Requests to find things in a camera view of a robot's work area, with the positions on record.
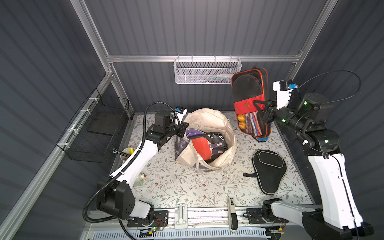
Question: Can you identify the cream canvas tote bag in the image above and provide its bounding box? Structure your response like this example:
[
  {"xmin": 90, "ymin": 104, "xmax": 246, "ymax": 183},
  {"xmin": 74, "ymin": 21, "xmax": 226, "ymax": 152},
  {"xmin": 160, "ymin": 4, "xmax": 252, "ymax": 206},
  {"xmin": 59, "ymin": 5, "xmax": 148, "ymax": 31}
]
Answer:
[{"xmin": 175, "ymin": 108, "xmax": 237, "ymax": 174}]

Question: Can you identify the red black ping pong set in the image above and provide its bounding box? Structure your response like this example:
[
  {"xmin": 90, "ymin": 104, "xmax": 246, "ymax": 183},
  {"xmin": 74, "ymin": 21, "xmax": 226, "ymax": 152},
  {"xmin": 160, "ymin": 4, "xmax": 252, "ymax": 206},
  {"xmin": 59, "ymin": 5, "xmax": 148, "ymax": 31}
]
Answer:
[{"xmin": 231, "ymin": 68, "xmax": 270, "ymax": 138}]

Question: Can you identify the black paddle case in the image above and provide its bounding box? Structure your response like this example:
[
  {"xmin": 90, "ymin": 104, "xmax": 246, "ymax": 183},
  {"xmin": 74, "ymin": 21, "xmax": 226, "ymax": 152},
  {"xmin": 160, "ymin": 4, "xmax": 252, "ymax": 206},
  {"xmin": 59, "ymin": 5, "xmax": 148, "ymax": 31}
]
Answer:
[{"xmin": 243, "ymin": 150, "xmax": 287, "ymax": 196}]

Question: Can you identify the blue paddle case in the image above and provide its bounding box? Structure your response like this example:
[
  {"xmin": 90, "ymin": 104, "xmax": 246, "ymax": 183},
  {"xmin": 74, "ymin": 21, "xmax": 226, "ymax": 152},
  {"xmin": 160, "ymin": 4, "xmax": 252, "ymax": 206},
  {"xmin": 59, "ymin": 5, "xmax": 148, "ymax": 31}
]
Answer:
[{"xmin": 253, "ymin": 132, "xmax": 271, "ymax": 143}]

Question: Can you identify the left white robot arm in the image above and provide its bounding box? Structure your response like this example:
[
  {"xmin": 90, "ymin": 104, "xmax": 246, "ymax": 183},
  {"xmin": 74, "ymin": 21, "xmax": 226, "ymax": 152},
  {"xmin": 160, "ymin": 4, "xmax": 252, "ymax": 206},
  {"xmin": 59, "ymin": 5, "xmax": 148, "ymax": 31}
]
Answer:
[{"xmin": 96, "ymin": 122, "xmax": 189, "ymax": 223}]

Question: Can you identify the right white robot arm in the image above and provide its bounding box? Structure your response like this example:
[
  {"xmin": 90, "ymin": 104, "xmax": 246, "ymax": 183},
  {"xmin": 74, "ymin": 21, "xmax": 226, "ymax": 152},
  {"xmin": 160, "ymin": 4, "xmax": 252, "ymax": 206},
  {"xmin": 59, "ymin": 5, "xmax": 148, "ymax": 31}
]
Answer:
[{"xmin": 253, "ymin": 93, "xmax": 374, "ymax": 240}]

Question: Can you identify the purple pouch in bag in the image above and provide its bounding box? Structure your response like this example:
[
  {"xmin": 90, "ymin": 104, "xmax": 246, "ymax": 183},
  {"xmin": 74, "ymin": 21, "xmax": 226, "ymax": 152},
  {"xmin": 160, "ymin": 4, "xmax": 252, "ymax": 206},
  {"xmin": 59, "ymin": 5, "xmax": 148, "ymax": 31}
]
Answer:
[{"xmin": 186, "ymin": 129, "xmax": 207, "ymax": 139}]

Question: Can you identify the red ping pong paddle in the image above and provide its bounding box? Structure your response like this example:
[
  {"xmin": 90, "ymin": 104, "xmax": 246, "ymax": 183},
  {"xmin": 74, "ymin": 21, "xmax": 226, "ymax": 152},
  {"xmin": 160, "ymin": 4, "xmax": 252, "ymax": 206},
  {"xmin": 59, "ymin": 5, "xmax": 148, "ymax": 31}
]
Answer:
[{"xmin": 190, "ymin": 137, "xmax": 213, "ymax": 161}]

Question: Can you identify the orange ping pong ball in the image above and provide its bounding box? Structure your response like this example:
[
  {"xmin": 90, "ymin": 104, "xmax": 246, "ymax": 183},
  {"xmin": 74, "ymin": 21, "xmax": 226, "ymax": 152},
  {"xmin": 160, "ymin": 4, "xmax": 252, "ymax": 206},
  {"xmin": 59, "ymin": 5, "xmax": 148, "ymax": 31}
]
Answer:
[
  {"xmin": 239, "ymin": 121, "xmax": 247, "ymax": 130},
  {"xmin": 237, "ymin": 114, "xmax": 246, "ymax": 122}
]

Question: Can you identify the cup with yellow item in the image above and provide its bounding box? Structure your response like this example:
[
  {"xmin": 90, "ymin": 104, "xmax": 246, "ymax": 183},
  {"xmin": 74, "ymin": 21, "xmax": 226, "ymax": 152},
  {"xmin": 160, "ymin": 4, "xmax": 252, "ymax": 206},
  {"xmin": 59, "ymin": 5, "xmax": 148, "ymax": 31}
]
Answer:
[{"xmin": 120, "ymin": 147, "xmax": 135, "ymax": 162}]

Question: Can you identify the black white handheld device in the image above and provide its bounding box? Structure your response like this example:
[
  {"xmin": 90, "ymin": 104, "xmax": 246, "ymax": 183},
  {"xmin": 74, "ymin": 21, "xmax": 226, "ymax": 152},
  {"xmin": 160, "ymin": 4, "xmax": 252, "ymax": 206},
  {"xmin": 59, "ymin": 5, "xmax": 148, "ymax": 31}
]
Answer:
[{"xmin": 228, "ymin": 196, "xmax": 239, "ymax": 232}]

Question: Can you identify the white vented floor panel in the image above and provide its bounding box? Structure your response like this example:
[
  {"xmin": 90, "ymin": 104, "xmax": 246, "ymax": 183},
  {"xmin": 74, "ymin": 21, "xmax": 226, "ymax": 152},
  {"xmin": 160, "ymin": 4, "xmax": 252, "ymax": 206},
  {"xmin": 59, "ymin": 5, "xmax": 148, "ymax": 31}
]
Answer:
[{"xmin": 91, "ymin": 227, "xmax": 269, "ymax": 240}]

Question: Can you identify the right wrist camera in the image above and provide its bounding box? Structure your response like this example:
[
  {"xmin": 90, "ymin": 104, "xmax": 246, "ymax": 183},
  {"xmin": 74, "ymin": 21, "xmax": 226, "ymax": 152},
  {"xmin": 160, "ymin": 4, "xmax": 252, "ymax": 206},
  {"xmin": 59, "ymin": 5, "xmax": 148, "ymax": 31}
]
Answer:
[{"xmin": 273, "ymin": 80, "xmax": 299, "ymax": 110}]

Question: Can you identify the white wire wall basket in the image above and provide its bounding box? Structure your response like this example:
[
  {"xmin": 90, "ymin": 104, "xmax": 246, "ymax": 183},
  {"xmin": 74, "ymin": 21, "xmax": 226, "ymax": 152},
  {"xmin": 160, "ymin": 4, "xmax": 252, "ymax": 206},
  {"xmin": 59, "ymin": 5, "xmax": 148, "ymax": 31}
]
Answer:
[{"xmin": 173, "ymin": 58, "xmax": 242, "ymax": 85}]

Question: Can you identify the left black corrugated cable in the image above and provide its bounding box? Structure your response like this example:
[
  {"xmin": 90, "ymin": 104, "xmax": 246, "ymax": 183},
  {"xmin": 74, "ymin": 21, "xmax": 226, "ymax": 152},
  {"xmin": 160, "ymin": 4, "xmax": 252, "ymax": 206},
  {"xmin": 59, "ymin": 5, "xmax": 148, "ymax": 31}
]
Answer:
[{"xmin": 82, "ymin": 101, "xmax": 176, "ymax": 240}]

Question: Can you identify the right thin black cable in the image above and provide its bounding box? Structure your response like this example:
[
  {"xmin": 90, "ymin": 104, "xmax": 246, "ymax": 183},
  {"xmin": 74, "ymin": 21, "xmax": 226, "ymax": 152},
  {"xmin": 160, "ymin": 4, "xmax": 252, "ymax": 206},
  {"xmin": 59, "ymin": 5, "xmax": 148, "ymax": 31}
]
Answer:
[{"xmin": 296, "ymin": 69, "xmax": 362, "ymax": 105}]

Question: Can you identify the white bracket on rail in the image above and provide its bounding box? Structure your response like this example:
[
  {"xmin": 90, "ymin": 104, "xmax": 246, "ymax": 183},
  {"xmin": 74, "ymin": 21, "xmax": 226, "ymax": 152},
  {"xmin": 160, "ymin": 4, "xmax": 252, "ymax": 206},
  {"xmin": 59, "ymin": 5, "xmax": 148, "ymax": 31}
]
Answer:
[{"xmin": 174, "ymin": 204, "xmax": 189, "ymax": 230}]

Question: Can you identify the black wire side basket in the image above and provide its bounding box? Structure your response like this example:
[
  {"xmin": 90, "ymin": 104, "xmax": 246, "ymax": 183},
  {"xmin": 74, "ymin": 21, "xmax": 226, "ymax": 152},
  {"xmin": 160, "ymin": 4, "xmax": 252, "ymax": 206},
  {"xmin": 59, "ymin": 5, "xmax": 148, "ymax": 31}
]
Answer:
[{"xmin": 57, "ymin": 92, "xmax": 130, "ymax": 164}]

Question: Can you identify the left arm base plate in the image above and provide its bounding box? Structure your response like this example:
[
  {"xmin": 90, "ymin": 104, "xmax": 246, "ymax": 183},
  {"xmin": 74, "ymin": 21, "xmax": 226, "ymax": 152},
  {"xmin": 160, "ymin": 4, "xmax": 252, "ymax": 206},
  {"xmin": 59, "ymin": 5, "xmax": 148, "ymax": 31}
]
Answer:
[{"xmin": 127, "ymin": 210, "xmax": 169, "ymax": 228}]

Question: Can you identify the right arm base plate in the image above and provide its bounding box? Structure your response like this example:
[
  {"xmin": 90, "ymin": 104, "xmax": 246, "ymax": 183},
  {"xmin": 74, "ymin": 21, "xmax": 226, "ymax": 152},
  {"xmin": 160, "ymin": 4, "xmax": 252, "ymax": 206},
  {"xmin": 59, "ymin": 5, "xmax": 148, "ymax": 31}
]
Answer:
[{"xmin": 243, "ymin": 208, "xmax": 270, "ymax": 225}]

